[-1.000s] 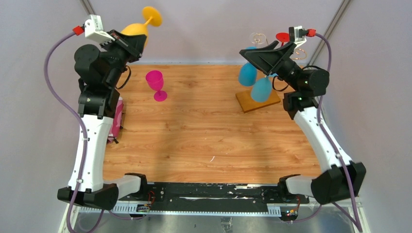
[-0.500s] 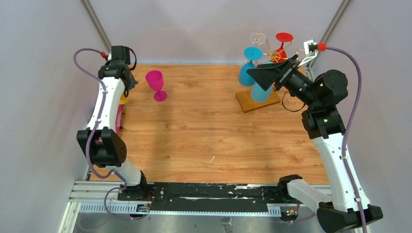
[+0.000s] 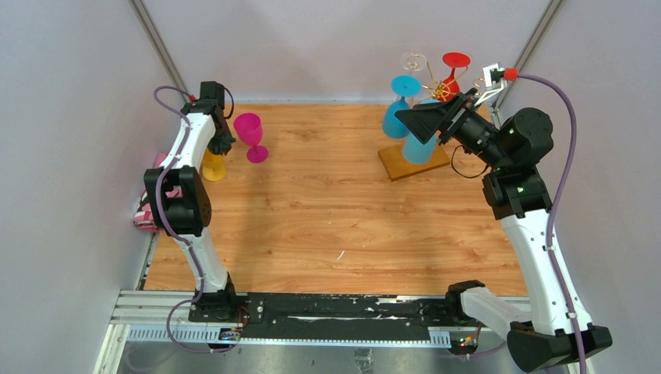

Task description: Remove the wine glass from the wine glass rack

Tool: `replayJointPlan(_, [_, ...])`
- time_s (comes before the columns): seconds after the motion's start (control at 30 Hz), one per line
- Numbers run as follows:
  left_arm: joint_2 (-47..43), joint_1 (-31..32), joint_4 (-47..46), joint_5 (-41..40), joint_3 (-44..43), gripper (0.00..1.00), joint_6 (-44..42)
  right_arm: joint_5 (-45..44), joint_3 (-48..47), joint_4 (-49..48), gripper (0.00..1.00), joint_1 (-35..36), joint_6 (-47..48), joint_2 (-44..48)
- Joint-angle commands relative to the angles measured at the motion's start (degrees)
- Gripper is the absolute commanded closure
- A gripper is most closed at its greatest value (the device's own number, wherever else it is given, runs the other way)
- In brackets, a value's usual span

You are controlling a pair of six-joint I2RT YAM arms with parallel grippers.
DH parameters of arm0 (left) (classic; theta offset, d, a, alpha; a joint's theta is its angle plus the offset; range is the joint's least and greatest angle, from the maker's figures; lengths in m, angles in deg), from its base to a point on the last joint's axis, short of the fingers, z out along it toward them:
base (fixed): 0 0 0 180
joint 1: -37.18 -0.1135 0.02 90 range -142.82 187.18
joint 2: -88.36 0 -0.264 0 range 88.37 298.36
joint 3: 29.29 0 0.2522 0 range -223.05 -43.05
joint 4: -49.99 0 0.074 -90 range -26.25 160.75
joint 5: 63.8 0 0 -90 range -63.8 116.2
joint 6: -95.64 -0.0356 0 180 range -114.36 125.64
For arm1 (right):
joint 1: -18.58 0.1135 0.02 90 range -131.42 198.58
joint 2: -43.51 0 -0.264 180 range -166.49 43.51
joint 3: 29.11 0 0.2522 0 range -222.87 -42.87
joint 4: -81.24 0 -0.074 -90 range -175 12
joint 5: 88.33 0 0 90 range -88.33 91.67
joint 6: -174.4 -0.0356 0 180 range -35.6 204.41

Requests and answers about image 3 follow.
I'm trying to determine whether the blue wine glass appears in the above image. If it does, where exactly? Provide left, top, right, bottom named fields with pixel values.
left=401, top=131, right=438, bottom=164
left=382, top=75, right=422, bottom=140

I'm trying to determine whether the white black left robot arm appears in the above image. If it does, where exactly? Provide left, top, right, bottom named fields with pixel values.
left=143, top=81, right=239, bottom=322

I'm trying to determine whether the yellow wine glass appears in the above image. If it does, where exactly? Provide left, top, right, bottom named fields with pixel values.
left=201, top=150, right=227, bottom=182

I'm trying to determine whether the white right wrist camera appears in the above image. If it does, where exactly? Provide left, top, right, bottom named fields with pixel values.
left=475, top=63, right=508, bottom=106

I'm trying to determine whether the blue wine glass rear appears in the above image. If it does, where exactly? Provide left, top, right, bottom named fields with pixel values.
left=382, top=75, right=422, bottom=140

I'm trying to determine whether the aluminium frame rail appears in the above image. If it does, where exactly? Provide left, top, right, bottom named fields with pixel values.
left=108, top=290, right=538, bottom=348

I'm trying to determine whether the wooden rack base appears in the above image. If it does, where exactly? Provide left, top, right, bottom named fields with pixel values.
left=377, top=142, right=451, bottom=182

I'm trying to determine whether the clear wine glass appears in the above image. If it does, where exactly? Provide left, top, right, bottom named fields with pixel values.
left=400, top=52, right=428, bottom=72

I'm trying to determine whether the gold wire glass rack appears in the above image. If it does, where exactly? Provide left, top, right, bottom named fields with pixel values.
left=422, top=65, right=468, bottom=102

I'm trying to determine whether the red wine glass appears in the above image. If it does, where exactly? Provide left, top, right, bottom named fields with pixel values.
left=436, top=51, right=471, bottom=101

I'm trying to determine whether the black mounting base plate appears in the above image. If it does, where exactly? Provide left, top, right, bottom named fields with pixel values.
left=187, top=292, right=480, bottom=343

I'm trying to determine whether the blue wine glass front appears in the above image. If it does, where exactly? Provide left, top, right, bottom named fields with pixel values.
left=401, top=131, right=438, bottom=164

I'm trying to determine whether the pink camouflage cloth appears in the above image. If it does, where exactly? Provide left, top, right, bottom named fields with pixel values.
left=133, top=153, right=182, bottom=233

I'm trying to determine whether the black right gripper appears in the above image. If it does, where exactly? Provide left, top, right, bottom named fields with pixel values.
left=395, top=87, right=509, bottom=171

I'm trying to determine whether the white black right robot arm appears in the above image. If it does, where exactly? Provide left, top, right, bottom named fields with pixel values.
left=394, top=91, right=613, bottom=372

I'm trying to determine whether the magenta wine glass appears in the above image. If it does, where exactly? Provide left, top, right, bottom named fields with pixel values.
left=234, top=112, right=269, bottom=164

